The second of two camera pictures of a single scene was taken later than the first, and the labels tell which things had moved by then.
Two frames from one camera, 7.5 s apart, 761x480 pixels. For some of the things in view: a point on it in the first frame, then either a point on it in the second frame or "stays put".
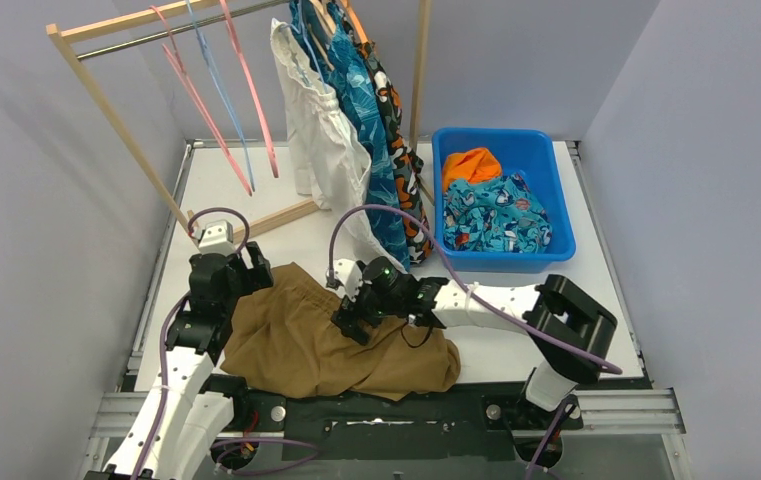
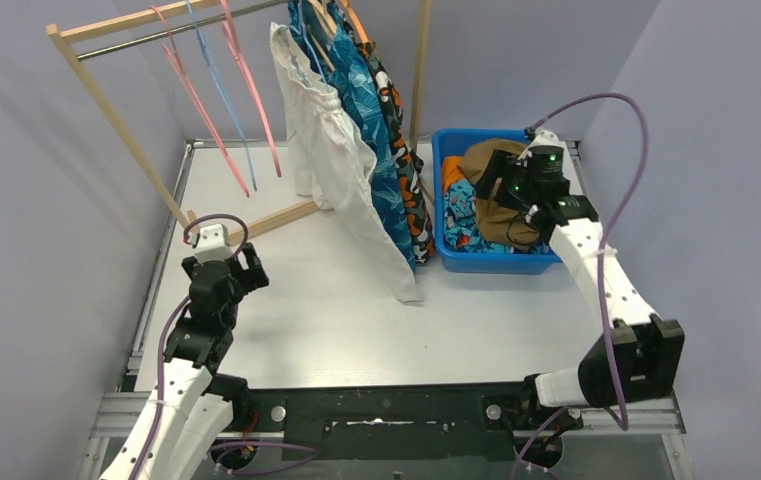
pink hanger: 182,73 stays put
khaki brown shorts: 282,331 to 498,222
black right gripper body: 372,305 to 517,188
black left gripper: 255,266 stays put
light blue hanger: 204,41 stays put
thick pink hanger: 229,17 stays put
